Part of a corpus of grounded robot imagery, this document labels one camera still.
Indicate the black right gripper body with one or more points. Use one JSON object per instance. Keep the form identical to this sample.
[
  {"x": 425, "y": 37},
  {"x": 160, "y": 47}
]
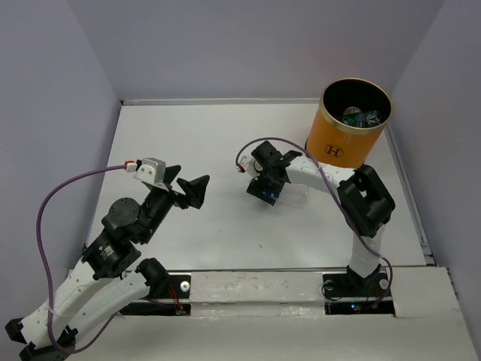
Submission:
[{"x": 267, "y": 177}]

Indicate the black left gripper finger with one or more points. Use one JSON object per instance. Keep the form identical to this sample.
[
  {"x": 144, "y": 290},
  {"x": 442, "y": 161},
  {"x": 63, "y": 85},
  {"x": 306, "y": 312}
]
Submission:
[
  {"x": 194, "y": 190},
  {"x": 171, "y": 172}
]

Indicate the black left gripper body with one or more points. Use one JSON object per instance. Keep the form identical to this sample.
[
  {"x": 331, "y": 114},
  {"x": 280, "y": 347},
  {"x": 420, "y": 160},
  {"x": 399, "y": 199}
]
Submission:
[{"x": 159, "y": 202}]

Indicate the blue label bottle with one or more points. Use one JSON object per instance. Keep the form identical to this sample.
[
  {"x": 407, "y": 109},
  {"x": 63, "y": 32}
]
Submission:
[{"x": 293, "y": 195}]

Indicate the green label plastic bottle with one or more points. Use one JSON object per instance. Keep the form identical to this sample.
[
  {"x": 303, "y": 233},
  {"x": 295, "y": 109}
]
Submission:
[{"x": 367, "y": 119}]

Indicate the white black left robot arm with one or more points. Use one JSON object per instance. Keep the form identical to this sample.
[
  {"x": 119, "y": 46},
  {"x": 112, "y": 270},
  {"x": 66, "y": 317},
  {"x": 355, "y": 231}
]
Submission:
[{"x": 110, "y": 273}]

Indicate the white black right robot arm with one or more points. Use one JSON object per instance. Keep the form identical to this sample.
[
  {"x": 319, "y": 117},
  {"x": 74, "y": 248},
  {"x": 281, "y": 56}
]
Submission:
[{"x": 359, "y": 193}]

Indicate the orange cylindrical bin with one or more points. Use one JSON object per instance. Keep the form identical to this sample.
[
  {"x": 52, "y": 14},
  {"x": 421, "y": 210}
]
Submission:
[{"x": 334, "y": 143}]

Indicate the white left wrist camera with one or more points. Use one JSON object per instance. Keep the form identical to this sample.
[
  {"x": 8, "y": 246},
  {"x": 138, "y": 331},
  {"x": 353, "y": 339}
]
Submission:
[{"x": 152, "y": 173}]

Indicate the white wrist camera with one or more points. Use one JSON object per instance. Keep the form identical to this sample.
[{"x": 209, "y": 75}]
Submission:
[
  {"x": 152, "y": 173},
  {"x": 247, "y": 164}
]

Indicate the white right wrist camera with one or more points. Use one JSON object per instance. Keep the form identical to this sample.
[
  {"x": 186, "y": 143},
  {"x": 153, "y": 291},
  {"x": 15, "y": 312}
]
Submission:
[{"x": 247, "y": 164}]

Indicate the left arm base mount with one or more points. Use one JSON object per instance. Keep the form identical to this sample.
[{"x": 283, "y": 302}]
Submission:
[{"x": 173, "y": 301}]

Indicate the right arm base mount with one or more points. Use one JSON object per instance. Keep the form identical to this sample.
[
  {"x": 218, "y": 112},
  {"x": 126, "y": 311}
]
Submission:
[{"x": 343, "y": 299}]

